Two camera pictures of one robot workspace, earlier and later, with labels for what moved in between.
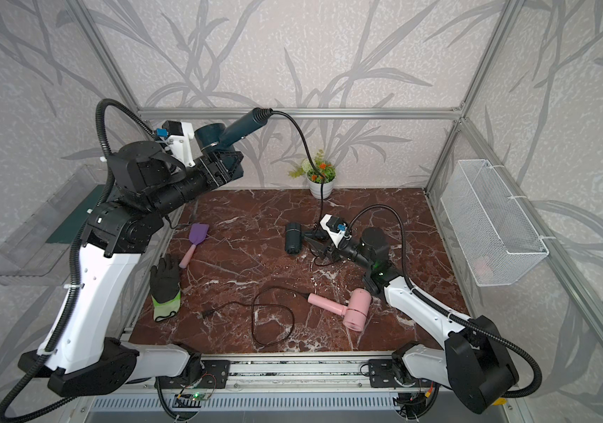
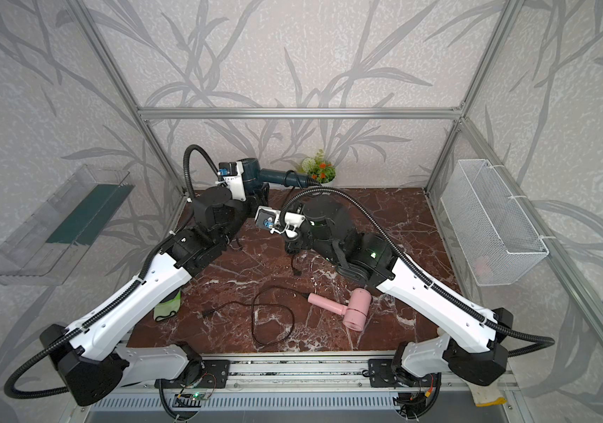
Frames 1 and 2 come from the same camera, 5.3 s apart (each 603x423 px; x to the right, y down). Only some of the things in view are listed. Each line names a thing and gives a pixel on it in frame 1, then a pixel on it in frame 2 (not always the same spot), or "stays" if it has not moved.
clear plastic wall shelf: x=38 y=256 stays
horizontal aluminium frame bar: x=304 y=113 stays
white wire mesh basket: x=497 y=239 stays
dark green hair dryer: x=216 y=137 -> x=254 y=176
